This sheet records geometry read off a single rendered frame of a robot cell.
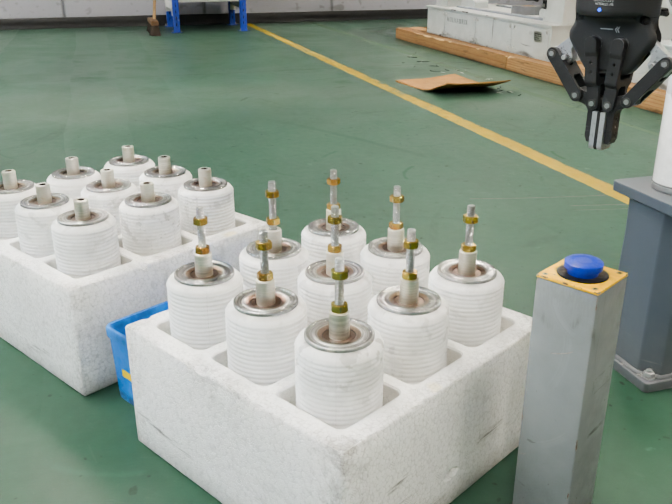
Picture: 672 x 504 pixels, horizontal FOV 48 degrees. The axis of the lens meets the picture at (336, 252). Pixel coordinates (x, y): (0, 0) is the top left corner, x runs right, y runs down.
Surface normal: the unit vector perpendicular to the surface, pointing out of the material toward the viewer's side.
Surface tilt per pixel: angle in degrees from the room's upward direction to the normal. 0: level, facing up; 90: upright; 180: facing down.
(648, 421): 0
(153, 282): 90
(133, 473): 0
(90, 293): 90
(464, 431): 90
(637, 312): 90
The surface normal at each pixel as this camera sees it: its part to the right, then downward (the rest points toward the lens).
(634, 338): -0.96, 0.11
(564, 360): -0.69, 0.27
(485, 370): 0.73, 0.25
